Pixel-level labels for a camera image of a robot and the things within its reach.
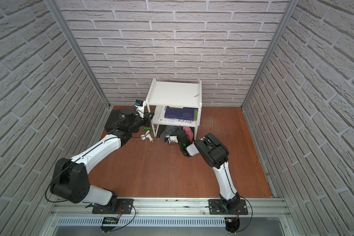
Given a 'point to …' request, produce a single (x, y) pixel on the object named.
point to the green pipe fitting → (145, 129)
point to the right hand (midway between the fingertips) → (182, 127)
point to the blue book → (185, 113)
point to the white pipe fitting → (148, 135)
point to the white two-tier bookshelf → (175, 103)
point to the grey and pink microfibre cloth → (170, 131)
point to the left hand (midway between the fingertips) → (147, 109)
